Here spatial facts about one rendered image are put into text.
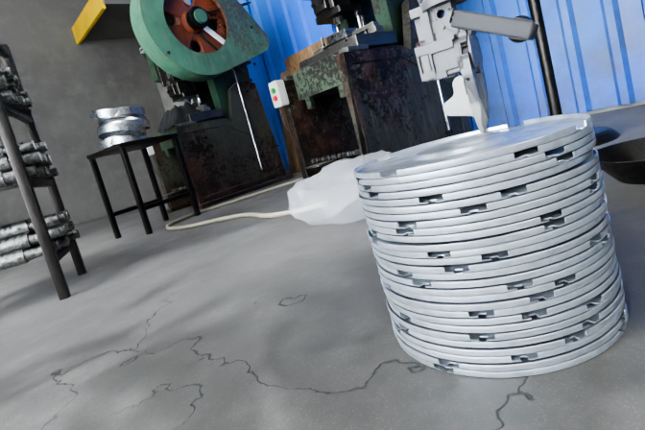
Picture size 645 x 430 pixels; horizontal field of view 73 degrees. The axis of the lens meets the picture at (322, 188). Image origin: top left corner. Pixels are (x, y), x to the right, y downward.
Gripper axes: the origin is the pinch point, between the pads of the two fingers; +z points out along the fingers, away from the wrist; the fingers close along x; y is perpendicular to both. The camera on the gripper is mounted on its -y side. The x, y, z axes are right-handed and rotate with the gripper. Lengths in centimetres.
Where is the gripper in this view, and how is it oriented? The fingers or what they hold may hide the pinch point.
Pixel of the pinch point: (486, 122)
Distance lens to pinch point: 72.6
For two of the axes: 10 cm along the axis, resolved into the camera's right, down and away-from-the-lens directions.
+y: -8.3, 1.6, 5.4
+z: 2.6, 9.6, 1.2
